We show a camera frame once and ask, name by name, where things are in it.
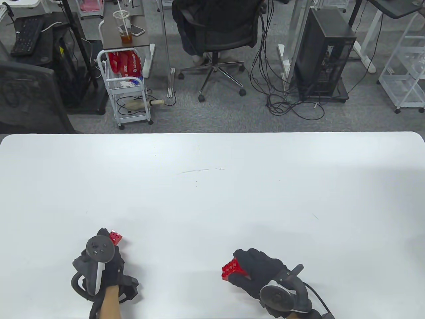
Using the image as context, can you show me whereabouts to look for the person's right hand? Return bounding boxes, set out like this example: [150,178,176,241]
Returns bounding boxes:
[228,248,290,300]

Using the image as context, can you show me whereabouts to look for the person's left hand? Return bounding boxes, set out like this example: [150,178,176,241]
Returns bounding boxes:
[74,228,125,301]

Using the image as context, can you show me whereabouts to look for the large red toy brick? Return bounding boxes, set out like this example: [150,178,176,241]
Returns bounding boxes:
[221,258,250,282]

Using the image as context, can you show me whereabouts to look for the person's left forearm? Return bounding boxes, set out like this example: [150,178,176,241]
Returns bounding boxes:
[99,285,122,319]

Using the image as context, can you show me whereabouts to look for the black left glove controller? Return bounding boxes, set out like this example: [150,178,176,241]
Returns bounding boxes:
[71,235,116,300]

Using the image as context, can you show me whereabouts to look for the black glove controller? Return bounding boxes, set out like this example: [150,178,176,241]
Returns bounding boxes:
[259,264,313,319]
[71,235,116,300]

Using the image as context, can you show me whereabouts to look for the black right glove controller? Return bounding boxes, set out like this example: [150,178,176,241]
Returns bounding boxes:
[259,264,313,319]

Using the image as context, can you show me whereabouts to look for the beige handheld tool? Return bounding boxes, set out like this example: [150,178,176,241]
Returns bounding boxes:
[124,99,165,112]

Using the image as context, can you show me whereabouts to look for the black mesh chair back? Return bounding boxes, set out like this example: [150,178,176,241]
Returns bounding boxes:
[0,61,76,134]

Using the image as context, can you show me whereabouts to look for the red plastic bags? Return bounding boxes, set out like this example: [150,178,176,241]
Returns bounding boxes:
[109,51,144,81]

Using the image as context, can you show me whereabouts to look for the black stand pole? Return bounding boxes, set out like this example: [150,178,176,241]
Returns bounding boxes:
[62,0,99,89]

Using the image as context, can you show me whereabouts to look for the brown side table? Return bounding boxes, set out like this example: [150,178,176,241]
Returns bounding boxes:
[100,15,156,79]

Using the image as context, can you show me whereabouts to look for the plastic cup of tea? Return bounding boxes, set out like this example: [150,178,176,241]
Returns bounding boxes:
[113,0,133,46]

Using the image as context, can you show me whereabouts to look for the black keyboard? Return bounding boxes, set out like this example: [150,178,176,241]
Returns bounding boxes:
[10,17,46,56]

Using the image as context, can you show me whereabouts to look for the black tower trolley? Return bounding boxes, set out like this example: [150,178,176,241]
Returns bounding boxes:
[300,78,350,103]

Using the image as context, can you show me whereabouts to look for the black office chair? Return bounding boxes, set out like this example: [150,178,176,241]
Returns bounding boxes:
[172,0,267,102]

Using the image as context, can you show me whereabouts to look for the black computer tower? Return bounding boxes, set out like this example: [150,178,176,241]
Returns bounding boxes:
[294,7,357,99]

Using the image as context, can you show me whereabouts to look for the white desk leg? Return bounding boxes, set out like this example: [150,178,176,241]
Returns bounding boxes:
[347,0,378,74]

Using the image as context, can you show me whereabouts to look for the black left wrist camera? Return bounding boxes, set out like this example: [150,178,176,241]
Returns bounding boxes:
[117,274,140,304]

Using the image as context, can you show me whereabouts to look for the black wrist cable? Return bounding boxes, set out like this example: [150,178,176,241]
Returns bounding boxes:
[304,282,336,319]

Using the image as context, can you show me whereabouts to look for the white wire cart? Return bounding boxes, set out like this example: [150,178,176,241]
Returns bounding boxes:
[97,49,154,130]

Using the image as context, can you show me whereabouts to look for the bundle of black cables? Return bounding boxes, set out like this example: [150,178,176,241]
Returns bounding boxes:
[249,0,326,121]

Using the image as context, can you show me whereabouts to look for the aluminium frame post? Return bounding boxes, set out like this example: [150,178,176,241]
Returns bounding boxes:
[160,0,177,98]

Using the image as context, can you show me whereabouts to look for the white wire rack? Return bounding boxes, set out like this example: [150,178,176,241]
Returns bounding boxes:
[377,13,425,114]

